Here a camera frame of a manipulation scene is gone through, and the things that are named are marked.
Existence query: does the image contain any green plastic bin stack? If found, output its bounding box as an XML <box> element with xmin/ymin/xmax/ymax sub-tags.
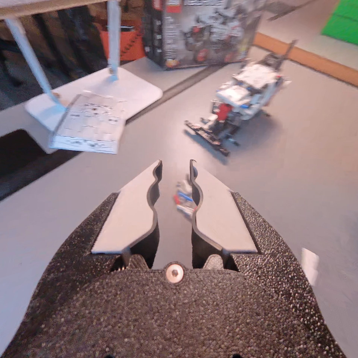
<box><xmin>321</xmin><ymin>0</ymin><xmax>358</xmax><ymax>45</ymax></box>

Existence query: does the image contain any pile of small lego pieces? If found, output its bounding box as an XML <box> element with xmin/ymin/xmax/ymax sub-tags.
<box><xmin>174</xmin><ymin>173</ymin><xmax>198</xmax><ymax>218</ymax></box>

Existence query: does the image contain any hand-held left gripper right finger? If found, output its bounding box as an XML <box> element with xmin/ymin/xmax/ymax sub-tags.
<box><xmin>190</xmin><ymin>159</ymin><xmax>258</xmax><ymax>254</ymax></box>

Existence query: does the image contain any lego set box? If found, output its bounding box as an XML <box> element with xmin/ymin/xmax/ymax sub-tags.
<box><xmin>142</xmin><ymin>0</ymin><xmax>265</xmax><ymax>70</ymax></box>

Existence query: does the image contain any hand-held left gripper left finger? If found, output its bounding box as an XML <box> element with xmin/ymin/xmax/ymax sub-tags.
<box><xmin>91</xmin><ymin>160</ymin><xmax>163</xmax><ymax>254</ymax></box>

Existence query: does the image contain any orange plastic crate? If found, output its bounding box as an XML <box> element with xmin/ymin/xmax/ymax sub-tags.
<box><xmin>94</xmin><ymin>22</ymin><xmax>146</xmax><ymax>62</ymax></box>

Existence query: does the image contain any white book stand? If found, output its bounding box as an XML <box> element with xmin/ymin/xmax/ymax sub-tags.
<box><xmin>4</xmin><ymin>0</ymin><xmax>163</xmax><ymax>154</ymax></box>

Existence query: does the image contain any small white plastic piece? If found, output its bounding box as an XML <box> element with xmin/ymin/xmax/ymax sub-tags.
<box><xmin>302</xmin><ymin>247</ymin><xmax>320</xmax><ymax>283</ymax></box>

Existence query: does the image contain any white lego truck model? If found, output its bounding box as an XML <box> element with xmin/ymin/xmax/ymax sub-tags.
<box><xmin>185</xmin><ymin>39</ymin><xmax>292</xmax><ymax>157</ymax></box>

